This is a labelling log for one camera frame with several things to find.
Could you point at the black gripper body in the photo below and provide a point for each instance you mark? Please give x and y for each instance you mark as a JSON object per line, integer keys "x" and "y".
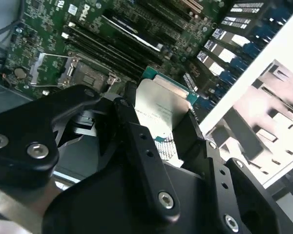
{"x": 112, "y": 202}

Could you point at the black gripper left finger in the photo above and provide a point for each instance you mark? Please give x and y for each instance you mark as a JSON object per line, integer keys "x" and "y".
{"x": 19, "y": 126}

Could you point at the metal socket cover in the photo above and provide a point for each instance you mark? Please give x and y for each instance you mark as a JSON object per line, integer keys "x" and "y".
{"x": 35, "y": 69}

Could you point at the silver CPU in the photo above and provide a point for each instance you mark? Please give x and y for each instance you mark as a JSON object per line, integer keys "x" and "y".
{"x": 161, "y": 102}

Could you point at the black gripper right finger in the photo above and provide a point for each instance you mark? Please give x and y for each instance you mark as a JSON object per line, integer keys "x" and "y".
{"x": 246, "y": 195}

